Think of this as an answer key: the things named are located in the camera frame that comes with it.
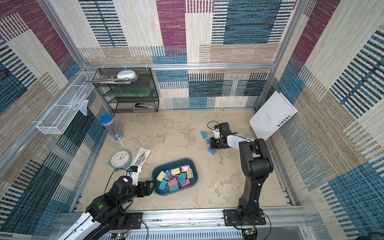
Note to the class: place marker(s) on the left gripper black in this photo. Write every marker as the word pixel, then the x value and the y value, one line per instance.
pixel 142 193

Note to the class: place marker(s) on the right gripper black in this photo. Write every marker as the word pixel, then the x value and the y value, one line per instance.
pixel 213 142

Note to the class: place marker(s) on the teal binder clip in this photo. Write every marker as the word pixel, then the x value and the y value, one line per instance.
pixel 204 134
pixel 183 178
pixel 163 185
pixel 175 188

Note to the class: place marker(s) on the yellow binder clip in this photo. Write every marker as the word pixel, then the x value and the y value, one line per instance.
pixel 175 171
pixel 161 176
pixel 190 173

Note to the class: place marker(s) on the pink binder clip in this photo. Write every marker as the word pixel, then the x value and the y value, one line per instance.
pixel 173 183
pixel 186 183
pixel 185 169

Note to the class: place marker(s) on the teal plastic storage box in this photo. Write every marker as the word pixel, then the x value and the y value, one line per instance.
pixel 169 167

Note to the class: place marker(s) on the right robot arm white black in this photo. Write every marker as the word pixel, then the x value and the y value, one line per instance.
pixel 256 165

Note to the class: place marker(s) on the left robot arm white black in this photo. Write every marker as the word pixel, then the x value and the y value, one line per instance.
pixel 106 212

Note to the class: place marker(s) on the white binder folder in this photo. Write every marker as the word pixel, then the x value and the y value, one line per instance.
pixel 274 113

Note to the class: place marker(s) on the green round clock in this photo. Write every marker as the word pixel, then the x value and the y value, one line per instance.
pixel 120 160

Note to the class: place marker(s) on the white packaged item flat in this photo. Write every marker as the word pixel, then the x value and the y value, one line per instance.
pixel 138 162

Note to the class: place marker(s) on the clear tube of coloured pencils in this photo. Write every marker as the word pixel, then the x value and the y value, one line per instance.
pixel 108 122

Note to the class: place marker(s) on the black stapler on shelf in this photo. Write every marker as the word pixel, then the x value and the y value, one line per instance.
pixel 144 106

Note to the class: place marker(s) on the green tray on shelf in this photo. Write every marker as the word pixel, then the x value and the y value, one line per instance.
pixel 129 92

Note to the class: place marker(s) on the black mesh shelf rack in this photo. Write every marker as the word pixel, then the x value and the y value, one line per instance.
pixel 127 105

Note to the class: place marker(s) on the magazine on shelf top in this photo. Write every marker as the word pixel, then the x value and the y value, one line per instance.
pixel 110 79

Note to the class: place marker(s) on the white round device on shelf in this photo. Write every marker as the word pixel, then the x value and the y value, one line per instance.
pixel 126 75

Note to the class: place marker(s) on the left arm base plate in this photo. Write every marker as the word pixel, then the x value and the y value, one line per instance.
pixel 132 221

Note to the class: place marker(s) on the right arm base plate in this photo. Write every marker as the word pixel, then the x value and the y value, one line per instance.
pixel 237 218

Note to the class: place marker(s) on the white wire wall basket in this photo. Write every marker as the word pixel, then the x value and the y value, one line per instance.
pixel 72 100

